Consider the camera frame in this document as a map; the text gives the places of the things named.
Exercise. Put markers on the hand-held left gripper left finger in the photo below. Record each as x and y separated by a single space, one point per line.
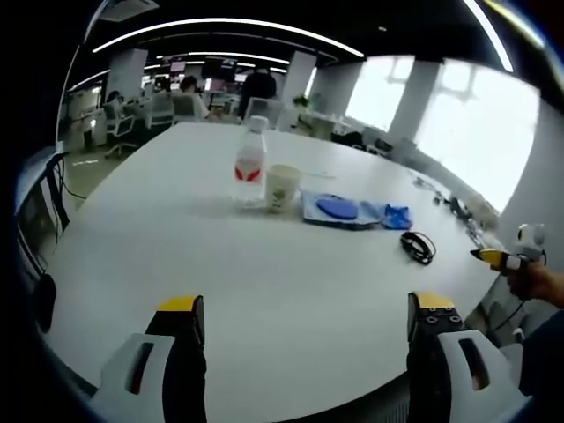
185 365

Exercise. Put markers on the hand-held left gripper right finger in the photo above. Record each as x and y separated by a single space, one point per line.
425 365

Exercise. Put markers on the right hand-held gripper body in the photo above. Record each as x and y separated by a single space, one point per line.
531 242

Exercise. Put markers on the blue tissue packet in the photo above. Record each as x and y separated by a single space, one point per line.
396 218

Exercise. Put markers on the wet wipes packet blue lid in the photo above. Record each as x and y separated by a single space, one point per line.
335 209

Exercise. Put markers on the white paper cup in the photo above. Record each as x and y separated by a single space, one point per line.
282 189

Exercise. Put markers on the clear plastic water bottle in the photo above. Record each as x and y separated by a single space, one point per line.
250 167

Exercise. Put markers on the person's right hand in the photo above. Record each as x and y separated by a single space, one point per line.
529 282

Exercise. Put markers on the white table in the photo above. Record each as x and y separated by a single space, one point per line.
198 247

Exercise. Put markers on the large bright window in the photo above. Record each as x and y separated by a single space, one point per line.
480 132

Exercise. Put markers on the black chair back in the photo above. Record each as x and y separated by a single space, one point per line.
45 304

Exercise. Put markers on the narrow bright window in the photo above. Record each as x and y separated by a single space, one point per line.
379 94

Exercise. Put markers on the green potted plant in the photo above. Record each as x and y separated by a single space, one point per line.
302 101

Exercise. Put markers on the white mesh office chair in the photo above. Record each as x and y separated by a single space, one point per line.
121 128

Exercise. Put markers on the long ceiling light strip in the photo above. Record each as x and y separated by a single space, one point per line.
229 22

